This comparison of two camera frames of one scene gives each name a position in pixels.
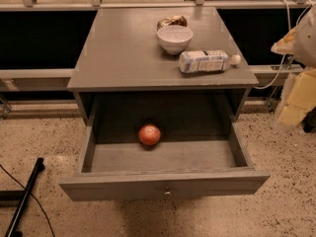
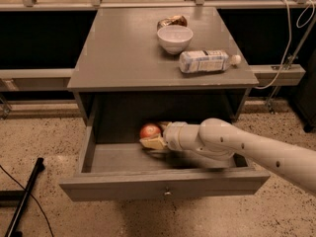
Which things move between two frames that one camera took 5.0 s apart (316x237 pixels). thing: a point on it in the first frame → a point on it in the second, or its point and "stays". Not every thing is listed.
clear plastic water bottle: [206, 61] stays
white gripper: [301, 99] → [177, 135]
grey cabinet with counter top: [123, 76] stays
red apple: [149, 134] stays
